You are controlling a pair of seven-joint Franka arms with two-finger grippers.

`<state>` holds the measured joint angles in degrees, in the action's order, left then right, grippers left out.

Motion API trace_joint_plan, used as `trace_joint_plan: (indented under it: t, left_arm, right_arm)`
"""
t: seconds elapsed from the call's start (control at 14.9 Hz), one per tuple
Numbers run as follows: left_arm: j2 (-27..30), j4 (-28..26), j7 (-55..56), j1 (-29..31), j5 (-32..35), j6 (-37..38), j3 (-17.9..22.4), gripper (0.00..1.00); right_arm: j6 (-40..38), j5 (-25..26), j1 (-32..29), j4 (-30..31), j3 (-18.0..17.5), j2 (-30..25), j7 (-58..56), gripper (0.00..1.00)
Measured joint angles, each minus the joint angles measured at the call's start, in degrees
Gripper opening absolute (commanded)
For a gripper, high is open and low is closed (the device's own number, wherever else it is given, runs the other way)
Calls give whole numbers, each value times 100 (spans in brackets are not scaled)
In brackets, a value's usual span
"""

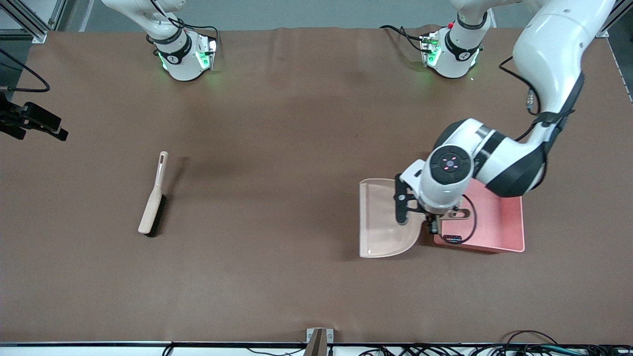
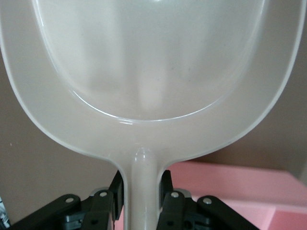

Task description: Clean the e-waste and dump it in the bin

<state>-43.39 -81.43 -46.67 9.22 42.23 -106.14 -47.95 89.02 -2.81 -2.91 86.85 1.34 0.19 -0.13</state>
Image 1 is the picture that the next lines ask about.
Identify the black looped floor cable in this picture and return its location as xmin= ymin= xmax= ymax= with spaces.
xmin=504 ymin=330 xmax=559 ymax=347

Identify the black arm base cable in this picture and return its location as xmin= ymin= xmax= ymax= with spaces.
xmin=380 ymin=25 xmax=431 ymax=53
xmin=148 ymin=0 xmax=221 ymax=52

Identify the teal floor cable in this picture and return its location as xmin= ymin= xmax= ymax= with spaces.
xmin=519 ymin=345 xmax=589 ymax=355

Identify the brown table mat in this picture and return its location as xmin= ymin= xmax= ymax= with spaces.
xmin=0 ymin=25 xmax=633 ymax=344

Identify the beige plastic dustpan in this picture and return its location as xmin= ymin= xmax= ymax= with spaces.
xmin=359 ymin=178 xmax=471 ymax=259

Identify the aluminium frame post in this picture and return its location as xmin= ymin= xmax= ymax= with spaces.
xmin=596 ymin=0 xmax=633 ymax=38
xmin=0 ymin=0 xmax=67 ymax=43

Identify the black floor cable tangle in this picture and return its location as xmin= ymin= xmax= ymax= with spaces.
xmin=356 ymin=344 xmax=633 ymax=356

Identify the pink plastic bin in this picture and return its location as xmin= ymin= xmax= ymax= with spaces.
xmin=434 ymin=179 xmax=525 ymax=254

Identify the metal mounting bracket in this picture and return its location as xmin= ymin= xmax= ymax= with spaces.
xmin=306 ymin=328 xmax=334 ymax=356

